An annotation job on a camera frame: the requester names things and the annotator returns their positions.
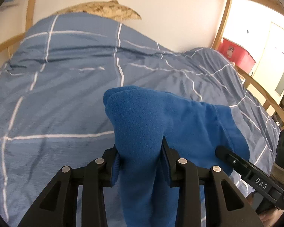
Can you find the blue checked duvet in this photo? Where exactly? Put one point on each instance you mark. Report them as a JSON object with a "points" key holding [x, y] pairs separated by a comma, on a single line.
{"points": [[61, 87]]}

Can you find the wooden bed frame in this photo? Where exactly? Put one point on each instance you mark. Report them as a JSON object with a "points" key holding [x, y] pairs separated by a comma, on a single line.
{"points": [[222, 21]]}

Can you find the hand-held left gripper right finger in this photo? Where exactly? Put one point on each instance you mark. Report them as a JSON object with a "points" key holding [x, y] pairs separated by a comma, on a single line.
{"points": [[166, 167]]}

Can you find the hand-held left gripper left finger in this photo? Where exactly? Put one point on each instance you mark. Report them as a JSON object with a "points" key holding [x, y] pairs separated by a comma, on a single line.
{"points": [[114, 175]]}

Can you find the blue fleece pants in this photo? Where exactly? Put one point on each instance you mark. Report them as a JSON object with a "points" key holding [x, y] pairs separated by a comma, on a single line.
{"points": [[144, 123]]}

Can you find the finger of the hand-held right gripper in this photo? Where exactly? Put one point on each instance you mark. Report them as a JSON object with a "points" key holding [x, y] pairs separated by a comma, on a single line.
{"points": [[241, 165]]}

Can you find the white door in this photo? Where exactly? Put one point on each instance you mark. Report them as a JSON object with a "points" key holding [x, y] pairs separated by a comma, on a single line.
{"points": [[272, 52]]}

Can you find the beige patterned pillow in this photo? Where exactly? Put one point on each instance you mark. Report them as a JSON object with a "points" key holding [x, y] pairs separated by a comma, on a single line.
{"points": [[108, 9]]}

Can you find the red storage box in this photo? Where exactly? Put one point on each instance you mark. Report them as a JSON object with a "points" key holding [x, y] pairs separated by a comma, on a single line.
{"points": [[241, 56]]}

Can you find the person's right hand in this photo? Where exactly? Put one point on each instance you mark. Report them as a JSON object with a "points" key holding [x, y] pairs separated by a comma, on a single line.
{"points": [[270, 218]]}

